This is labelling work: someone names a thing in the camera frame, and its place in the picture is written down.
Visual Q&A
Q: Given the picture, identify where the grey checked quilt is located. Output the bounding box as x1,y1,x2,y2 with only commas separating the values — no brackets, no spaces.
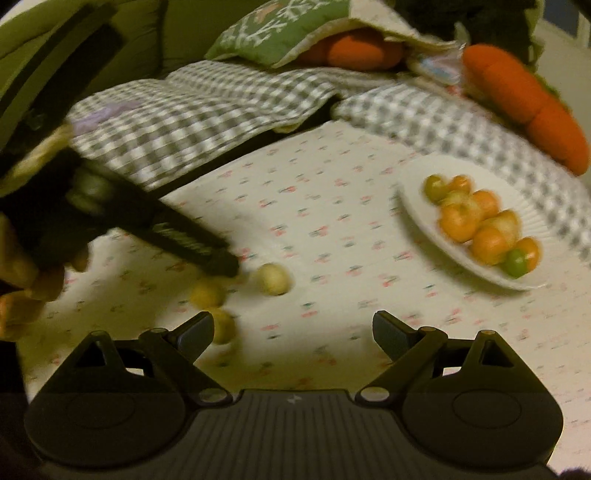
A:
65,59,343,193

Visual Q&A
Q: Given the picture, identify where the green sofa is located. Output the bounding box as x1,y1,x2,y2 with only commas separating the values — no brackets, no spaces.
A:
0,0,262,153

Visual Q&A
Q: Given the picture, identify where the white ribbed plate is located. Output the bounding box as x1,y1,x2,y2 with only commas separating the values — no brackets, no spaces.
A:
397,154,556,291

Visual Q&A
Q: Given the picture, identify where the large orange persimmon cushion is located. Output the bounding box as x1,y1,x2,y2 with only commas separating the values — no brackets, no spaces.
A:
462,43,591,177

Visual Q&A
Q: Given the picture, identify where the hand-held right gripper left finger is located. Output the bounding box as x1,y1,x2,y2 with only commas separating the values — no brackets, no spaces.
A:
34,310,234,408

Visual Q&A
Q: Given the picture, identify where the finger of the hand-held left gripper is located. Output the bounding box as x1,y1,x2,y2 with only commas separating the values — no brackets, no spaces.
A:
115,178,242,278

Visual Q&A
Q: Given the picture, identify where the grey checked pillow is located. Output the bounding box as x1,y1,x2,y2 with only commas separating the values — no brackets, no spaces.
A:
333,76,591,261

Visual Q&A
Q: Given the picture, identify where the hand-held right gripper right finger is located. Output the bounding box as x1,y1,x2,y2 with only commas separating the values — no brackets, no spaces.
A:
372,310,551,408

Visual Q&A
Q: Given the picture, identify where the dark cloth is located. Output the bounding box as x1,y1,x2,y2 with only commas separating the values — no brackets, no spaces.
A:
392,0,542,52

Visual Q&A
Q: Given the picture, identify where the tangerine with stem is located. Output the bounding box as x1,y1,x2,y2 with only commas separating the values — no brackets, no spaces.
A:
438,203,481,244

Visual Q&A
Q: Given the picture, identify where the green round fruit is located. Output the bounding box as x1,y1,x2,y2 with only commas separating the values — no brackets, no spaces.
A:
423,174,450,205
502,249,529,278

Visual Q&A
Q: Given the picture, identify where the small orange plush cushion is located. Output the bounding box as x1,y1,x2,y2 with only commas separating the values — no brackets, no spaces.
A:
295,28,408,71

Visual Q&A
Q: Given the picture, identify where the cherry print blanket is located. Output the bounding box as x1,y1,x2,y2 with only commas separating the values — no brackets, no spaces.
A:
18,119,591,472

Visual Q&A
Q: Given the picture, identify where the person's left hand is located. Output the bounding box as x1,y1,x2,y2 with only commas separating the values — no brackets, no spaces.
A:
0,215,90,343

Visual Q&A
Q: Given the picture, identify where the clear plastic bag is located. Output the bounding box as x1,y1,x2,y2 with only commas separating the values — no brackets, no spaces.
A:
406,42,468,86

